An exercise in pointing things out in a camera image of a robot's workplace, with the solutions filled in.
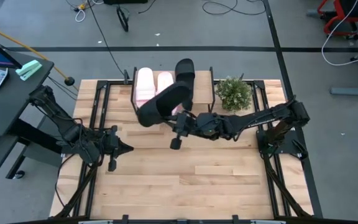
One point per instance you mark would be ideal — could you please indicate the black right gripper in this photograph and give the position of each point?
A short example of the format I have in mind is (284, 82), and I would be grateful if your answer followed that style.
(190, 124)

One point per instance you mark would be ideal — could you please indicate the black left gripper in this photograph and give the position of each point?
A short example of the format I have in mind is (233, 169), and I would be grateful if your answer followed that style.
(112, 146)

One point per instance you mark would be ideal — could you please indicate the black rubber slide sandal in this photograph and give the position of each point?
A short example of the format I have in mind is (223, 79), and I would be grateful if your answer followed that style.
(185, 70)
(163, 102)

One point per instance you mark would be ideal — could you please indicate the pink foam slide sandal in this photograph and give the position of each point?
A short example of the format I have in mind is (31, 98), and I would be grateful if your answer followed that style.
(164, 81)
(145, 84)

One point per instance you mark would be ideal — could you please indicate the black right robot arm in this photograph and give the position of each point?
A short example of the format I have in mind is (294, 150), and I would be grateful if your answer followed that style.
(259, 119)

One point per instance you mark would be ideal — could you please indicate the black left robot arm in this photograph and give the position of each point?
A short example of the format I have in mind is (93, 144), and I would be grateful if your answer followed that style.
(54, 112)

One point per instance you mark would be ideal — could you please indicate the small green potted plant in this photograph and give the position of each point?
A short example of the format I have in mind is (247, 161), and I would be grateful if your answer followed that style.
(233, 93)

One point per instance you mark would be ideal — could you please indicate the black office desk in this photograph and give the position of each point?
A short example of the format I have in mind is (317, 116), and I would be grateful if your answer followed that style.
(8, 109)

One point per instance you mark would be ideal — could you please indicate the mint green stapler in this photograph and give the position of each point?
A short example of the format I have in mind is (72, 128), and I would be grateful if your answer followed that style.
(28, 69)

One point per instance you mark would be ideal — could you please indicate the black floor box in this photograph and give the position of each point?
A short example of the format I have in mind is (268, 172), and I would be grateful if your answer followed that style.
(126, 1)

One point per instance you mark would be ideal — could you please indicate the yellow pole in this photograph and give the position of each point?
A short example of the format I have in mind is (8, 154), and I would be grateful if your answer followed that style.
(20, 44)

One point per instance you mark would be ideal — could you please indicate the yellow power plug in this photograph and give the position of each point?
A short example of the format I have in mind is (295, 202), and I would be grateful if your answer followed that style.
(81, 6)

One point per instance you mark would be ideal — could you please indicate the grey desk foot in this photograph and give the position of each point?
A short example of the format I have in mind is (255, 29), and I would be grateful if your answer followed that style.
(353, 91)

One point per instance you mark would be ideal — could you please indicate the red and black cart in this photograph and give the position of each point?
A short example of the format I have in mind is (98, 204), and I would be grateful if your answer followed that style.
(353, 9)

